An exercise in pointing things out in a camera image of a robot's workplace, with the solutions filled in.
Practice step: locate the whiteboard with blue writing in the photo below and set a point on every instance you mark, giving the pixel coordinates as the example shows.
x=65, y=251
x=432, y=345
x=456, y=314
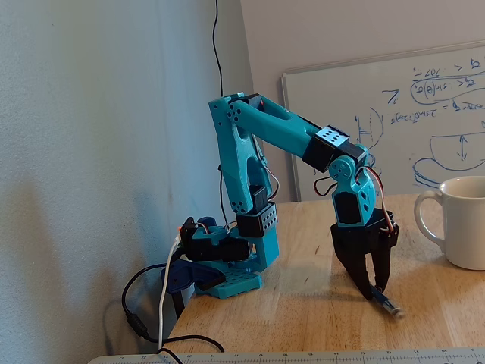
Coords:
x=341, y=98

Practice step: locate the white ceramic mug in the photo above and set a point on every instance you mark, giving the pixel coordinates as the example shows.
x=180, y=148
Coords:
x=464, y=227

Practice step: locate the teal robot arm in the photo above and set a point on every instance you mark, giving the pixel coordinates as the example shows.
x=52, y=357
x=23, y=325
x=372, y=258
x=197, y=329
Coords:
x=231, y=151

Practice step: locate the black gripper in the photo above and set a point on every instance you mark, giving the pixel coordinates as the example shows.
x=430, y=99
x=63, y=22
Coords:
x=357, y=243

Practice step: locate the grey cutting mat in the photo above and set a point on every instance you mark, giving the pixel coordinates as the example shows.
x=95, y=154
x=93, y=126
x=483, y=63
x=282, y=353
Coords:
x=303, y=357

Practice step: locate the dark blue pen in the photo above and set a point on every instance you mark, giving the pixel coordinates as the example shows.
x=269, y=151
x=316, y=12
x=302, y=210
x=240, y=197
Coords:
x=386, y=305

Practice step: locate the blue table clamp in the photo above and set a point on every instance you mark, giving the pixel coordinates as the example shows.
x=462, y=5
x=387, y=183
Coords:
x=185, y=275

